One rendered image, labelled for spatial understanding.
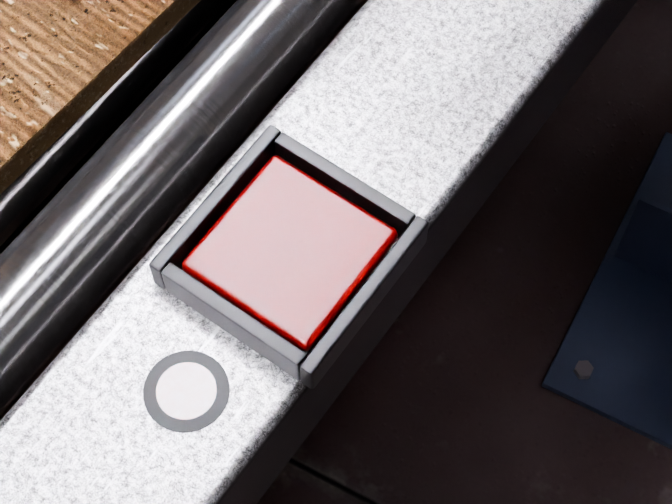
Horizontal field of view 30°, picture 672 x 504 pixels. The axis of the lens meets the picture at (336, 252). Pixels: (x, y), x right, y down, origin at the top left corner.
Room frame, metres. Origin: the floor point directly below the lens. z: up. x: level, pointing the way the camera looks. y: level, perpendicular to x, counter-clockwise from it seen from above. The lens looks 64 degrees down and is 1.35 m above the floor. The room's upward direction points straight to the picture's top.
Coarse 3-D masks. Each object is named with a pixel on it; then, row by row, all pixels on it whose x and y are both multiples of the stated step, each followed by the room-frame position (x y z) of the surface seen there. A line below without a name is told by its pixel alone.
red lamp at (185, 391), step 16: (176, 368) 0.17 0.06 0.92; (192, 368) 0.17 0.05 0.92; (160, 384) 0.16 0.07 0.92; (176, 384) 0.16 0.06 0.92; (192, 384) 0.16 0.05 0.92; (208, 384) 0.16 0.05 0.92; (160, 400) 0.16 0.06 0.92; (176, 400) 0.16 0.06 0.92; (192, 400) 0.16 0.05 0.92; (208, 400) 0.16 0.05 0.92; (176, 416) 0.15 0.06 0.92; (192, 416) 0.15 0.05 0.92
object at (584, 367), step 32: (640, 192) 0.74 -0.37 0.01; (640, 224) 0.65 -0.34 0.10; (608, 256) 0.66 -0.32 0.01; (640, 256) 0.64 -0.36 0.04; (608, 288) 0.62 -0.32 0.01; (640, 288) 0.61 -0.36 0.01; (576, 320) 0.57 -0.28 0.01; (608, 320) 0.57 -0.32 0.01; (640, 320) 0.57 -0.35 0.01; (576, 352) 0.53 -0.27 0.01; (608, 352) 0.53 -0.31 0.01; (640, 352) 0.53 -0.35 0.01; (544, 384) 0.50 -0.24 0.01; (576, 384) 0.50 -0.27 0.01; (608, 384) 0.50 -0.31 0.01; (640, 384) 0.50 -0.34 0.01; (608, 416) 0.46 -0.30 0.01; (640, 416) 0.46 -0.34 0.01
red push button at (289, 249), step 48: (288, 192) 0.24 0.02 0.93; (336, 192) 0.24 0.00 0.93; (240, 240) 0.22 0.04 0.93; (288, 240) 0.22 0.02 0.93; (336, 240) 0.22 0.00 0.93; (384, 240) 0.21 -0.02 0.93; (240, 288) 0.20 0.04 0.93; (288, 288) 0.20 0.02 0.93; (336, 288) 0.20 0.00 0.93; (288, 336) 0.18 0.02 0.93
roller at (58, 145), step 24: (216, 0) 0.35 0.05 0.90; (192, 24) 0.34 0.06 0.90; (168, 48) 0.32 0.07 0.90; (144, 72) 0.31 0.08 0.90; (120, 96) 0.30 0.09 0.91; (96, 120) 0.28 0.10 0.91; (72, 144) 0.27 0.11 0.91; (48, 168) 0.26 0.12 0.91; (72, 168) 0.27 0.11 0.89; (24, 192) 0.25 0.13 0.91; (48, 192) 0.26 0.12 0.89; (0, 216) 0.24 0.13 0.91; (24, 216) 0.24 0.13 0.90; (0, 240) 0.23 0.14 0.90
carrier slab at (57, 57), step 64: (0, 0) 0.32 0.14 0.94; (64, 0) 0.32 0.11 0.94; (128, 0) 0.32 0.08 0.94; (192, 0) 0.33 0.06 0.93; (0, 64) 0.29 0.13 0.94; (64, 64) 0.29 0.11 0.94; (128, 64) 0.30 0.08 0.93; (0, 128) 0.26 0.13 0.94; (64, 128) 0.27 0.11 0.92; (0, 192) 0.24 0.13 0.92
